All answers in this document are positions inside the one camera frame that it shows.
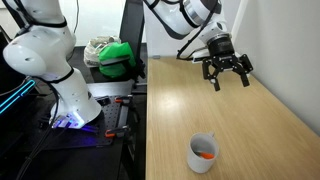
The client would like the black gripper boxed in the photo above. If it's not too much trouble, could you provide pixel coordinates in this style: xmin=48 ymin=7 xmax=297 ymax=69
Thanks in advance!
xmin=202 ymin=34 xmax=253 ymax=91

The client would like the orange grey marker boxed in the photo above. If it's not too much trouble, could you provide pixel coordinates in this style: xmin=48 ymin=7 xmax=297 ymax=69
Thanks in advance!
xmin=195 ymin=152 xmax=215 ymax=159

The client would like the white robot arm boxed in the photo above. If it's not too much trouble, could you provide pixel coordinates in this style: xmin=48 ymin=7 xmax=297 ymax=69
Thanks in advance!
xmin=3 ymin=0 xmax=253 ymax=129

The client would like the white mug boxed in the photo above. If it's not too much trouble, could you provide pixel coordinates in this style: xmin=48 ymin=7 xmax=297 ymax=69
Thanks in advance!
xmin=187 ymin=132 xmax=219 ymax=174

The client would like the orange black clamp far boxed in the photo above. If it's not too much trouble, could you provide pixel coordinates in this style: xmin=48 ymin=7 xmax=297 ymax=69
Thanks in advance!
xmin=114 ymin=95 xmax=133 ymax=104

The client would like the orange black clamp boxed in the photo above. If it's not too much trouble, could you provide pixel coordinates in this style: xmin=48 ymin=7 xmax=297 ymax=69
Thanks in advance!
xmin=114 ymin=95 xmax=133 ymax=104
xmin=104 ymin=125 xmax=131 ymax=138

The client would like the green bag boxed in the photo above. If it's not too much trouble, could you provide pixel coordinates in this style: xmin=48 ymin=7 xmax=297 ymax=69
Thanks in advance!
xmin=98 ymin=42 xmax=136 ymax=78

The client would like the orange black clamp near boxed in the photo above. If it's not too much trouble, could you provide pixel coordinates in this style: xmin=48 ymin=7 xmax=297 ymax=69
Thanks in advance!
xmin=104 ymin=125 xmax=131 ymax=138

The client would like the white plastic bag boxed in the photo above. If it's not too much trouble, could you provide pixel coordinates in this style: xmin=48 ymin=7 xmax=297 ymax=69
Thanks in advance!
xmin=83 ymin=36 xmax=121 ymax=68

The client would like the black monitor post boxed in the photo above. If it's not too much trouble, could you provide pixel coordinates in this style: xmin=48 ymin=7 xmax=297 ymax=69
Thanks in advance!
xmin=120 ymin=0 xmax=146 ymax=88

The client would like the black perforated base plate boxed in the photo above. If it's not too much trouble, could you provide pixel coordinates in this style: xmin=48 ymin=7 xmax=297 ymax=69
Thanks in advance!
xmin=42 ymin=96 xmax=129 ymax=150

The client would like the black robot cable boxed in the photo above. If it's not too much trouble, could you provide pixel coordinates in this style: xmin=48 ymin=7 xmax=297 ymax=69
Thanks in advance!
xmin=14 ymin=79 xmax=73 ymax=180

